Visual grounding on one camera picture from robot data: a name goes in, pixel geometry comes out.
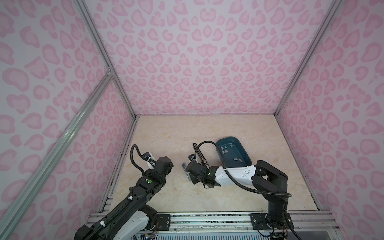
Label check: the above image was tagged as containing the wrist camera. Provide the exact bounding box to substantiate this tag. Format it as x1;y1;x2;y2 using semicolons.
188;154;197;163
142;152;157;169

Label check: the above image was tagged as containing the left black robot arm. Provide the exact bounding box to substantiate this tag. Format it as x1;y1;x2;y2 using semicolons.
74;157;173;240

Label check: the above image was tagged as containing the aluminium frame strut left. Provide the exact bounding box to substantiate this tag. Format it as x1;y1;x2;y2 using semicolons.
1;71;115;240

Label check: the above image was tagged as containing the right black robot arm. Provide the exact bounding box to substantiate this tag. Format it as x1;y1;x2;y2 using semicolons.
186;160;294;230

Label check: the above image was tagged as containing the black stapler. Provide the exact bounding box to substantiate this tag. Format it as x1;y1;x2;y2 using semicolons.
193;143;210;169

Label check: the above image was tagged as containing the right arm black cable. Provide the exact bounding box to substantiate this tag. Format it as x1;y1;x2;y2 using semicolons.
193;140;292;199

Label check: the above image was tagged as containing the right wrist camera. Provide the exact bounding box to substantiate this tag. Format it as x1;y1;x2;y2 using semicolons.
188;154;197;163

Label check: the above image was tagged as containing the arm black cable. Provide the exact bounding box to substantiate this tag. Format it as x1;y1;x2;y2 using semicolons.
193;140;292;199
129;143;151;175

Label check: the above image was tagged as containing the teal plastic tray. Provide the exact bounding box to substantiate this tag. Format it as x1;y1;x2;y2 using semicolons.
216;137;252;168

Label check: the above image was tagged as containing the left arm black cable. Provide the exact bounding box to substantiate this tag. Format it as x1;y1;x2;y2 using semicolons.
129;143;151;175

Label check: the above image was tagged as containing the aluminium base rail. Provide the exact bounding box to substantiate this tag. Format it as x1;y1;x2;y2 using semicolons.
80;211;343;240

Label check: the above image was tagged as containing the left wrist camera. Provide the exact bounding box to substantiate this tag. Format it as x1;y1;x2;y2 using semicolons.
142;152;157;169

